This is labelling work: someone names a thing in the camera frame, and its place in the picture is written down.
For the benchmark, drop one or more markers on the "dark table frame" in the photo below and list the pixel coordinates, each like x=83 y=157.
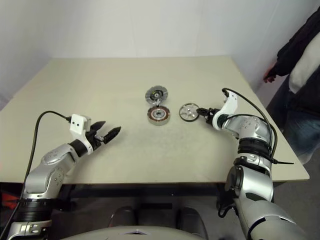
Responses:
x=140 y=191

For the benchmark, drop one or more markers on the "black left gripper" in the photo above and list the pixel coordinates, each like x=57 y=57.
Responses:
x=96 y=138

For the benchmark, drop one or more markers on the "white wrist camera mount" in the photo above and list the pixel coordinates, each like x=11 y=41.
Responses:
x=77 y=125
x=230 y=105

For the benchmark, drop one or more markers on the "bystander in dark jacket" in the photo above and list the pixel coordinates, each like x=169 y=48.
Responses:
x=300 y=50

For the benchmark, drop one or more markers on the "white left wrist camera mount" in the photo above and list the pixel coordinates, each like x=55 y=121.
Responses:
x=77 y=125

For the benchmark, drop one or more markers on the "grey robot torso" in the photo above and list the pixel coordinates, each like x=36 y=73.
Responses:
x=135 y=233

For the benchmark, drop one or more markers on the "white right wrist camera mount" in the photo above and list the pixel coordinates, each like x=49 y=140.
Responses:
x=230 y=105

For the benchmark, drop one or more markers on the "black silver spoked rotor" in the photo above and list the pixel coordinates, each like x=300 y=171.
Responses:
x=188 y=112

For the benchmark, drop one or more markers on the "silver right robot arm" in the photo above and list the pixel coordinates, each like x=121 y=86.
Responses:
x=250 y=127

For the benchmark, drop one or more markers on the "dark rounded shape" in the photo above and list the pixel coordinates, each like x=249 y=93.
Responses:
x=192 y=221
x=123 y=217

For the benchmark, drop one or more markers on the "red object under table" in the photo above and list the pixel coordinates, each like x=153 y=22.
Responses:
x=10 y=200

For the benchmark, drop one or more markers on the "bystander bare hand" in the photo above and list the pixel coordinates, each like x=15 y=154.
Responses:
x=270 y=75

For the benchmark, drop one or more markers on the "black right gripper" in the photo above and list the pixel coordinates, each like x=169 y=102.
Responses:
x=212 y=116

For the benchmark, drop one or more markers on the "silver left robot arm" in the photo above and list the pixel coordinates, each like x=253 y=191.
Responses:
x=47 y=160

